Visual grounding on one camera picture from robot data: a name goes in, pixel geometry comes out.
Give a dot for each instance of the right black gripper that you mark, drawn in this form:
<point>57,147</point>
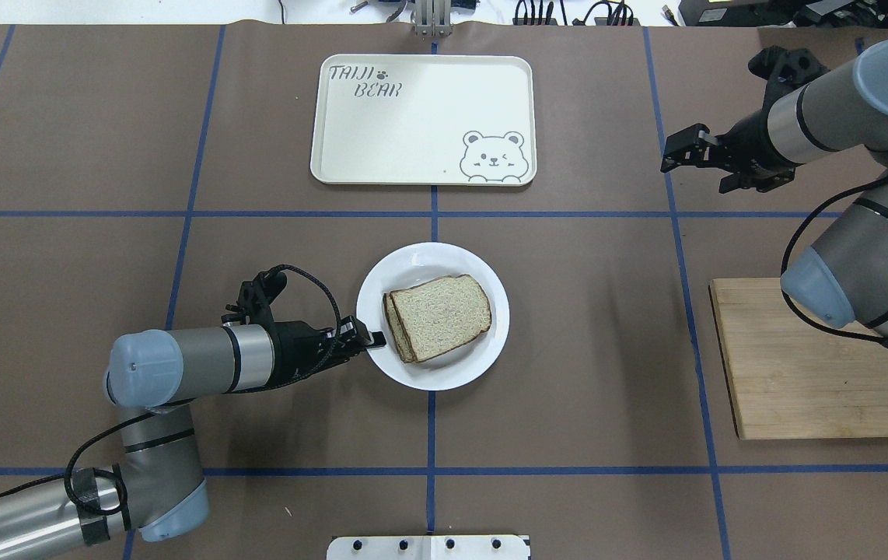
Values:
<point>750,142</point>

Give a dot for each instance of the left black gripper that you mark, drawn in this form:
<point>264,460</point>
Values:
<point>294,351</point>

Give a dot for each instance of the bread slice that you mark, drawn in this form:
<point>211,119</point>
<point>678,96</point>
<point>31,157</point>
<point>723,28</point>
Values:
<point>397,330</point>
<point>443,314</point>

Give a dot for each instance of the white round plate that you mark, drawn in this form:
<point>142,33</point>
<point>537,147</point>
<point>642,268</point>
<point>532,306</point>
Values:
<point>416,264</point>

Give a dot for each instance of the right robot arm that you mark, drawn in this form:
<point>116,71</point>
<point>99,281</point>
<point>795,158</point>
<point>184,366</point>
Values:
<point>838,284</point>

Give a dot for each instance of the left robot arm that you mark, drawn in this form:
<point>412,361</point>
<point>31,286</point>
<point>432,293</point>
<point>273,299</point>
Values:
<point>159,486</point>

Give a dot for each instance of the cream bear serving tray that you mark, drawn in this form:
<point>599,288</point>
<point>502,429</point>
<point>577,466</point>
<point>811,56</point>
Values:
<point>424,119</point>

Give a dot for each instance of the wooden cutting board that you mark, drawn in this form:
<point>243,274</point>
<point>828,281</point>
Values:
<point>787,380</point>

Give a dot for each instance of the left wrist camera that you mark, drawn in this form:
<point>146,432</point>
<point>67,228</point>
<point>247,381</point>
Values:
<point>253,305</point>

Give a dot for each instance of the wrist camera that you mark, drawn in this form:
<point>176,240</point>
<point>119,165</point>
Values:
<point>253,305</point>
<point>784,71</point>

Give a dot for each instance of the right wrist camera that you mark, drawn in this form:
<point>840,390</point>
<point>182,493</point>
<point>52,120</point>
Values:
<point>784,71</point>

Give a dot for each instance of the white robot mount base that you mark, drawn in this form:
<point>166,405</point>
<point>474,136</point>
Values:
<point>462,546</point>

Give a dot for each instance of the aluminium frame post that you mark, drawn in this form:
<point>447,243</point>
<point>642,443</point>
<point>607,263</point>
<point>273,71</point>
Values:
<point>432,18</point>

